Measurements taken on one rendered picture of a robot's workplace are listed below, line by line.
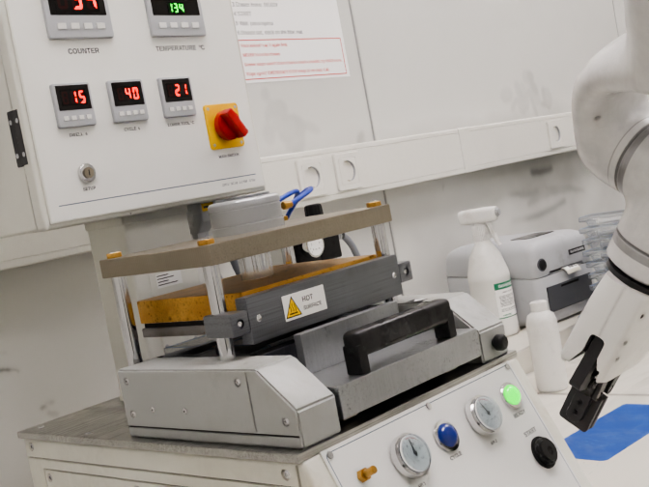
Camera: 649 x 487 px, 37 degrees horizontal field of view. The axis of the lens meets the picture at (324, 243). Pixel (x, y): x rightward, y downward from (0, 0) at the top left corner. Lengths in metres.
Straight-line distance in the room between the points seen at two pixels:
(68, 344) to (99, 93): 0.47
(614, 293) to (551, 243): 1.05
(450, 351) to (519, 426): 0.11
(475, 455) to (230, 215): 0.35
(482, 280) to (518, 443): 0.87
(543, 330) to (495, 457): 0.63
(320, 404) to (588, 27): 2.14
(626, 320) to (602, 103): 0.19
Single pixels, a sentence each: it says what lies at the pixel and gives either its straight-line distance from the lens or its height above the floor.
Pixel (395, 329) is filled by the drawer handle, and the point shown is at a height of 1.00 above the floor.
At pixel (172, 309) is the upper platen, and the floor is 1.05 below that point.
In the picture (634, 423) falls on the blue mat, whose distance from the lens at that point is 1.39.
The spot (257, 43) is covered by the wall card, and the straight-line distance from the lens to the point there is 1.78.
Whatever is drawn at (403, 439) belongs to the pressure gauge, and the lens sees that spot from 0.88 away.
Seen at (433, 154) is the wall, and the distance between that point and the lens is 2.03.
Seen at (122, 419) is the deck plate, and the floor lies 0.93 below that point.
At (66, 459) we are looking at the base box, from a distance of 1.12.
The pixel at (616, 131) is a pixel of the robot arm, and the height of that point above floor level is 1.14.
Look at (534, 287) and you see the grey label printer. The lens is 1.89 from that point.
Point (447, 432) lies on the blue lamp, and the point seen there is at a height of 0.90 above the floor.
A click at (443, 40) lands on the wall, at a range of 2.23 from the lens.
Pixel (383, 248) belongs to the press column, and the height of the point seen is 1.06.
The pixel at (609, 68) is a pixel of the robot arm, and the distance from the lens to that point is 0.80.
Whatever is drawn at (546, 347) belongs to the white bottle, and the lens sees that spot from 1.58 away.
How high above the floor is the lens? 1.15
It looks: 4 degrees down
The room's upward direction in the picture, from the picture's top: 11 degrees counter-clockwise
